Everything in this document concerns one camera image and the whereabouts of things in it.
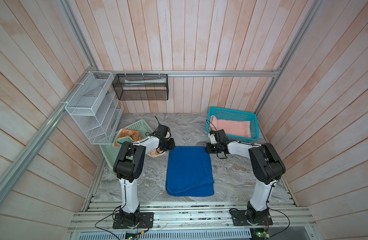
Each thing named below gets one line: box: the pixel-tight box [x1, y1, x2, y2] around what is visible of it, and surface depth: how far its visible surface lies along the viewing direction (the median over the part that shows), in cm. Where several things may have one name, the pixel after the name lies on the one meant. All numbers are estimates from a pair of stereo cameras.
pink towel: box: [209, 115, 252, 138], surface depth 113 cm
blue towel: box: [165, 146, 215, 197], surface depth 90 cm
